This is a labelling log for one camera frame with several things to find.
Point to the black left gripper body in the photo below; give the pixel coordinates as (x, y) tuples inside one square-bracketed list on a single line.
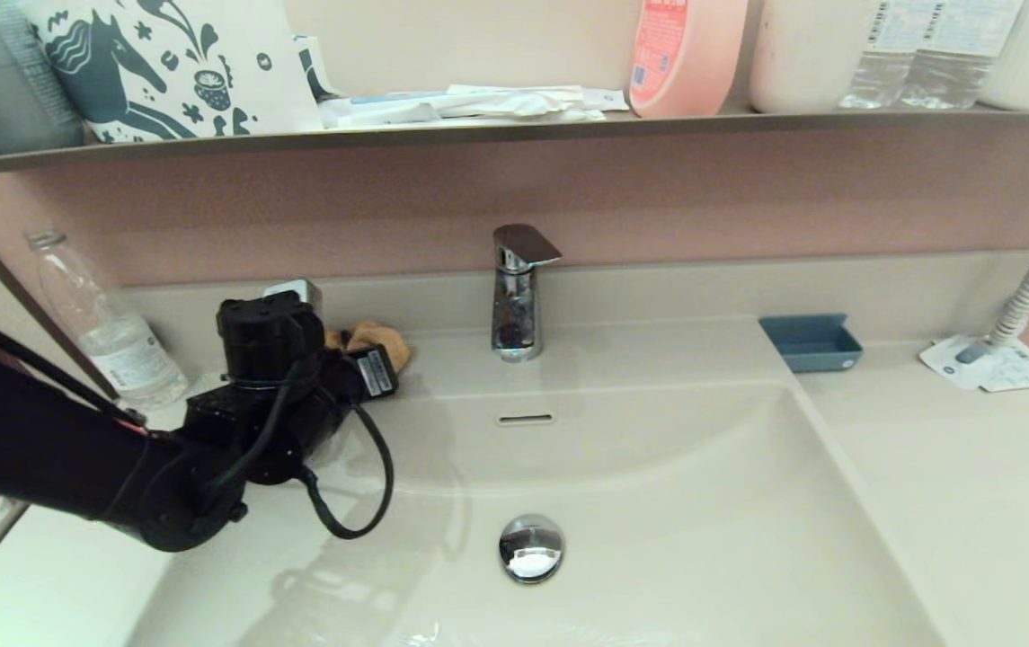
[(361, 377)]

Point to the orange grey-backed microfibre cloth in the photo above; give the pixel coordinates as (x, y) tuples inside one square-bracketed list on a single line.
[(379, 341)]

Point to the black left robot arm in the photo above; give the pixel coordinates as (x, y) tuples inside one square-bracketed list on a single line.
[(29, 440)]

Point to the chrome faucet body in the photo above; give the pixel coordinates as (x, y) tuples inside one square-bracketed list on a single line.
[(514, 310)]

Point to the beige ceramic sink basin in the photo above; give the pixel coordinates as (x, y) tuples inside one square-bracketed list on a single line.
[(703, 539)]

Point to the chrome drain stopper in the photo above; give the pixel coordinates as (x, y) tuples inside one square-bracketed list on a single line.
[(532, 548)]

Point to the capless clear plastic bottle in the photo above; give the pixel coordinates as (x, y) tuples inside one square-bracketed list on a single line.
[(110, 332)]

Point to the white packet with blue stripe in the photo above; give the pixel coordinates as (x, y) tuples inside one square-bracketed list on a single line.
[(384, 111)]

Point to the white bag with horse print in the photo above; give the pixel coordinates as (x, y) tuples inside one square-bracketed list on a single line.
[(244, 90)]

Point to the small white printed box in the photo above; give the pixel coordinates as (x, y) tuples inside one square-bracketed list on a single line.
[(312, 63)]

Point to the white crumpled wrapper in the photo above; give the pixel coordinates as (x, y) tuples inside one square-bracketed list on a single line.
[(523, 99)]

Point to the small white card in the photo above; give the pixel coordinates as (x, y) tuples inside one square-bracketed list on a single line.
[(611, 97)]

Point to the blue soap dish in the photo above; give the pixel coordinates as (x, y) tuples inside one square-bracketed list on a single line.
[(815, 346)]

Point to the pink plastic bottle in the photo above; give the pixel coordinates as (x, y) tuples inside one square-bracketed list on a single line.
[(703, 63)]

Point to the cream white jar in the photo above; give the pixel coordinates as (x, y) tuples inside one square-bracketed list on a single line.
[(802, 63)]

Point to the clear plastic water bottle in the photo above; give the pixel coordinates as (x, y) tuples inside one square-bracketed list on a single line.
[(881, 81), (953, 72)]

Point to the white printed paper leaflet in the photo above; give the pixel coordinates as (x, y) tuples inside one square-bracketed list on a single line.
[(1022, 370)]

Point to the brown wall shelf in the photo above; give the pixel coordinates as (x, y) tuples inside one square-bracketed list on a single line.
[(478, 133)]

